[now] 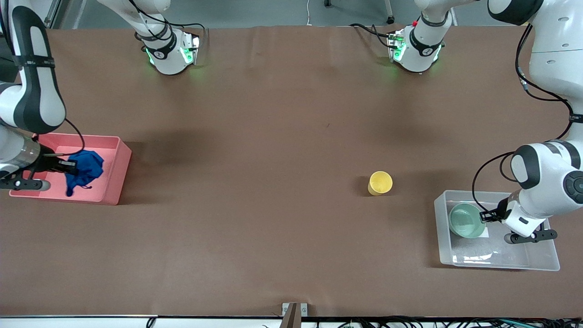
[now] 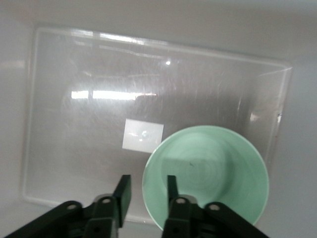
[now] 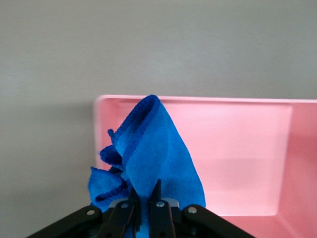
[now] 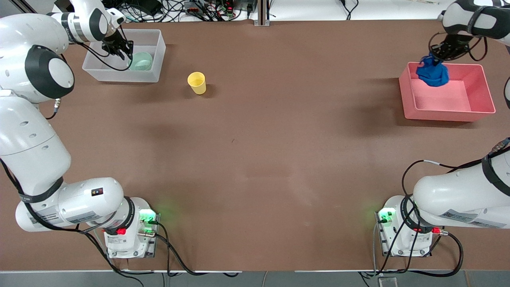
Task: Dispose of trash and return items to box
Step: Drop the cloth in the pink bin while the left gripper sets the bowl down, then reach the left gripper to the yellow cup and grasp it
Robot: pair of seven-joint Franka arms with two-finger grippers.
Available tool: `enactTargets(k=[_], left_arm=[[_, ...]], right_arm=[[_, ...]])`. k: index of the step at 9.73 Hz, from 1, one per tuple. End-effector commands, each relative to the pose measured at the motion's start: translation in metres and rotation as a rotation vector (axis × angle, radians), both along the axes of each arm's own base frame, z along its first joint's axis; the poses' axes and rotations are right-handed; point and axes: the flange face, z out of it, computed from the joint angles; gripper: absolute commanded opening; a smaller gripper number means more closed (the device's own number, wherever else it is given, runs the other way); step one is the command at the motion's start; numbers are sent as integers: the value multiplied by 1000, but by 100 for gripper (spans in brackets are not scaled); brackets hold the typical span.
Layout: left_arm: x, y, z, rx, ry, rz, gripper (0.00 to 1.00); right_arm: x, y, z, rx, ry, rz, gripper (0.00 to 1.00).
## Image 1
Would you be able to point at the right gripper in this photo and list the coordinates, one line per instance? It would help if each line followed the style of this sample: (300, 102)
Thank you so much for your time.
(45, 164)

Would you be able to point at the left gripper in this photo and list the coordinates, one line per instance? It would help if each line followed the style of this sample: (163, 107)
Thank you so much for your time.
(500, 211)

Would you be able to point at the blue glove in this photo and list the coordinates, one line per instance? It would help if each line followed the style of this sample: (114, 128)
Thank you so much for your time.
(86, 168)

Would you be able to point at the pale green bowl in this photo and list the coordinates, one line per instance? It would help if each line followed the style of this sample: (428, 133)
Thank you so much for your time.
(465, 221)

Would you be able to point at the yellow plastic cup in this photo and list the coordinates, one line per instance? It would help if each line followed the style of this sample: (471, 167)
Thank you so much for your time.
(380, 183)

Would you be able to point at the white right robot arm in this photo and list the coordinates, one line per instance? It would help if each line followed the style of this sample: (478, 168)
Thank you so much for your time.
(36, 91)

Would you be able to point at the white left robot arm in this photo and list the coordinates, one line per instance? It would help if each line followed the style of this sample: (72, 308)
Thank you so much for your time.
(555, 45)

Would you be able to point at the clear plastic box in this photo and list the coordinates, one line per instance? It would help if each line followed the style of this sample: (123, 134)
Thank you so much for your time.
(483, 253)

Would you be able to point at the white square label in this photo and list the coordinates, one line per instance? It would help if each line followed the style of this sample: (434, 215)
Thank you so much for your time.
(486, 233)

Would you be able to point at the pink plastic bin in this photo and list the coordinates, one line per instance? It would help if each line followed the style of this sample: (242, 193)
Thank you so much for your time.
(111, 168)

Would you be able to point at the brown paper table cover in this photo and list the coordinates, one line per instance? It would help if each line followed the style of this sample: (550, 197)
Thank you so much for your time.
(291, 136)

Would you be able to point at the metal leg with caster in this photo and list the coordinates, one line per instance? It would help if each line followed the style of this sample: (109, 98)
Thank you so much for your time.
(390, 13)

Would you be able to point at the aluminium frame strut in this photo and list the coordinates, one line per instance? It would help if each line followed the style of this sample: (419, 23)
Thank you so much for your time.
(52, 13)

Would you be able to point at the metal table edge bracket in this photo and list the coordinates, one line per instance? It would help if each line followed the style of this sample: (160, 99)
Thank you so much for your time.
(294, 312)

